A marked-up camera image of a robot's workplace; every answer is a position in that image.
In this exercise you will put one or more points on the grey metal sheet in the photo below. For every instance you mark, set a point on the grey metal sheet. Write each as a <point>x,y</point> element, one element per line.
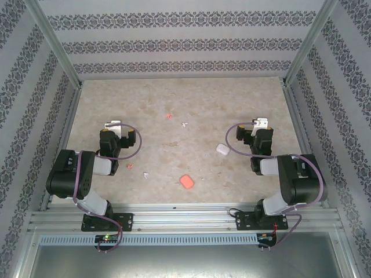
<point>185,260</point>

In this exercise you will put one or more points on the short aluminium frame bar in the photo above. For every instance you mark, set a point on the short aluminium frame bar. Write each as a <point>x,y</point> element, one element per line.
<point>21,255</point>
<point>346,255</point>

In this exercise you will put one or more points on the circuit board with green light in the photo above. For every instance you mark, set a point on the circuit board with green light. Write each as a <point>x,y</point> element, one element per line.
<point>106,238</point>

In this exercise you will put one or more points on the aluminium frame post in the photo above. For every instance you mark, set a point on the aluminium frame post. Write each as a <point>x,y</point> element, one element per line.
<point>55,43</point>
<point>311,40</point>

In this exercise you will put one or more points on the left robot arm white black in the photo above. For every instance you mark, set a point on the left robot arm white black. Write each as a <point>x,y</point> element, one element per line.
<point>66,173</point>

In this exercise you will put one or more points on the white earbud charging case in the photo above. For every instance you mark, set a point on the white earbud charging case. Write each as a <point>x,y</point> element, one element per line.
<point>222,149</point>

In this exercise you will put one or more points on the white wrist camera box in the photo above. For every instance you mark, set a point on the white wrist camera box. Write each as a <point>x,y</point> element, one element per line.
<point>260,125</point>
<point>114,126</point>

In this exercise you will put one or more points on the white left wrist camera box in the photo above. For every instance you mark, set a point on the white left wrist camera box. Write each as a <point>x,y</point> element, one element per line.
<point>114,126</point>

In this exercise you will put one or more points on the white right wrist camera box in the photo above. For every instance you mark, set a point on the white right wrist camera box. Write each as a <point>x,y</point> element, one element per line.
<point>260,125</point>

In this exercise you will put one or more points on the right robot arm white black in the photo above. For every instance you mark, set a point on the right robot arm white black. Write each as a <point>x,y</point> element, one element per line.
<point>307,179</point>

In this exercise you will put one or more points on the pink earbud charging case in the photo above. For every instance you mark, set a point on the pink earbud charging case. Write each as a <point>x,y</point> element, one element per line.
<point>186,182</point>

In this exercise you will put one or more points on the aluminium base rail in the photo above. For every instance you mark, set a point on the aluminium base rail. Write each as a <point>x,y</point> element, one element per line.
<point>179,215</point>

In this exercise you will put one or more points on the small circuit board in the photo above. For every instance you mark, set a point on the small circuit board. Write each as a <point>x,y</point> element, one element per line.
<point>266,237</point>

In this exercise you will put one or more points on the aluminium side rail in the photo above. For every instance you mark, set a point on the aluminium side rail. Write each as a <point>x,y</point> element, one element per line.
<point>65,130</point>
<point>298,121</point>

